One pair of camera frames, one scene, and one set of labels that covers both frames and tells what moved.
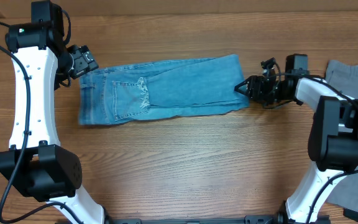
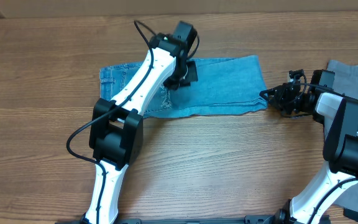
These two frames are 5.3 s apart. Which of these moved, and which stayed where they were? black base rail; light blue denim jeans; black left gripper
Moved: black left gripper; light blue denim jeans
Stayed: black base rail
